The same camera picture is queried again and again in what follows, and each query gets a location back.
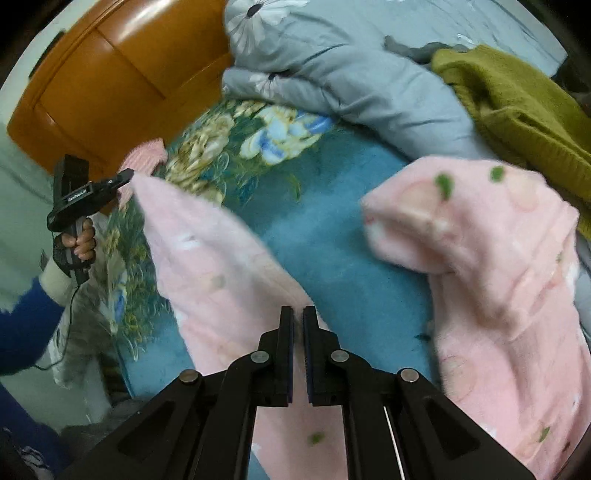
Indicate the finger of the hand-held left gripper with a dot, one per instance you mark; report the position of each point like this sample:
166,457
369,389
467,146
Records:
121,177

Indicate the dark grey cloth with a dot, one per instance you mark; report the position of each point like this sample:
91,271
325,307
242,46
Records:
425,50

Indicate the dark clothes pile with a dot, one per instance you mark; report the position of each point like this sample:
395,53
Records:
577,78

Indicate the wooden headboard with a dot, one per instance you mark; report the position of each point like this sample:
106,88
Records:
106,83

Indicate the olive green knit sweater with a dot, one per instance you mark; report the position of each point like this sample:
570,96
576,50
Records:
517,106

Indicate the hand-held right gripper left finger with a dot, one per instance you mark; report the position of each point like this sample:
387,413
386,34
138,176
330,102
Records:
291,360

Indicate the person's left hand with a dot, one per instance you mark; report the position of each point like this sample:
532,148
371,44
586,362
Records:
84,244

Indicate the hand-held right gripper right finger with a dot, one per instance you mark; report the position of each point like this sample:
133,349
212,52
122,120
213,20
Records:
308,360

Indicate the person's left forearm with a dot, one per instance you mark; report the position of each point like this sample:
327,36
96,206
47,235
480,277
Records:
32,318

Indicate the pink fleece pajama pants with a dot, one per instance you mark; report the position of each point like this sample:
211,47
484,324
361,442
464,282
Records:
207,258

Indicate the person's blue clothing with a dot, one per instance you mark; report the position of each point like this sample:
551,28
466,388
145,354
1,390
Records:
23,429

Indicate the grey floral quilt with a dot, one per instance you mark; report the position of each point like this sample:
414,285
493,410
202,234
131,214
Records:
369,83

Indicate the blue floral blanket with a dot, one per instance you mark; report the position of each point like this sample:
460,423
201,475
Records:
323,207

